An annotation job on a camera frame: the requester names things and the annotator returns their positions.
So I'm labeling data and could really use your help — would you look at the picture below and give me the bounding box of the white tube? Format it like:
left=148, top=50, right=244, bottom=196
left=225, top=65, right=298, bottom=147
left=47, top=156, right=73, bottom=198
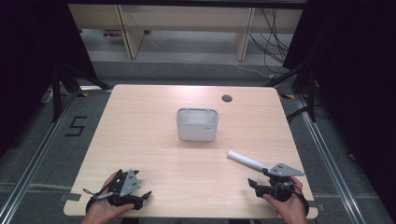
left=226, top=149, right=269, bottom=173

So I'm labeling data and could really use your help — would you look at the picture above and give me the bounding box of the grey plastic container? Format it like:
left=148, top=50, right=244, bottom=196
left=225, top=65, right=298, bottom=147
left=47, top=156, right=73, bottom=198
left=175, top=106, right=219, bottom=143

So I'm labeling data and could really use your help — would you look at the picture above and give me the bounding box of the person's right hand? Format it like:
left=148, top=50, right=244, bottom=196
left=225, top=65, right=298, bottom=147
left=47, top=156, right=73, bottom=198
left=262, top=176, right=308, bottom=224

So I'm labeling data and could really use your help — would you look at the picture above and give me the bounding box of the black metal stand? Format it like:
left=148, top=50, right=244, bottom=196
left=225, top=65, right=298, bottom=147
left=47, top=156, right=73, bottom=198
left=263, top=60, right=318, bottom=124
left=50, top=63, right=113, bottom=123

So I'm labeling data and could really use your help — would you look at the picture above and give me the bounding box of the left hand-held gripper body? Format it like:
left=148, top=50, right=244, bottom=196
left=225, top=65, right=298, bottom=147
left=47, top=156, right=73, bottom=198
left=106, top=169, right=145, bottom=210

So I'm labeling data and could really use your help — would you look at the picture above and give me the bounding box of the coiled white cable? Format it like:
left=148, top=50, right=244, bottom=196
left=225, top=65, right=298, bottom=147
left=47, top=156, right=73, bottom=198
left=40, top=88, right=55, bottom=105

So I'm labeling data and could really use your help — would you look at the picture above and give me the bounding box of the person's left hand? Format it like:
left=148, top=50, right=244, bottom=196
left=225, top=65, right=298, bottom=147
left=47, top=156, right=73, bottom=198
left=81, top=172, right=135, bottom=224

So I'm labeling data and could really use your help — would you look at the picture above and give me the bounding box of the bundle of black cables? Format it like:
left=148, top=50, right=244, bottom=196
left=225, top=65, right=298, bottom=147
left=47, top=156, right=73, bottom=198
left=247, top=7, right=294, bottom=75

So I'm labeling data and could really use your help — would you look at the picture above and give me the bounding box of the aluminium floor rail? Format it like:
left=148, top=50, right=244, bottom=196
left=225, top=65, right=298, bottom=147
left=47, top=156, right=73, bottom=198
left=292, top=92, right=370, bottom=224
left=0, top=91, right=79, bottom=224

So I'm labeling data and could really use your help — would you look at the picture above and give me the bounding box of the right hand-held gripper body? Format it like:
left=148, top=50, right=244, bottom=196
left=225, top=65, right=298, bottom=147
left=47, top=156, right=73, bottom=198
left=255, top=162, right=305, bottom=203

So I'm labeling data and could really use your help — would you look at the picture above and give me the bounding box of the black curtain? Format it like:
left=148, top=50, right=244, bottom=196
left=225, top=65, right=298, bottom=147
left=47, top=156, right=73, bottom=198
left=0, top=0, right=99, bottom=158
left=281, top=0, right=396, bottom=218

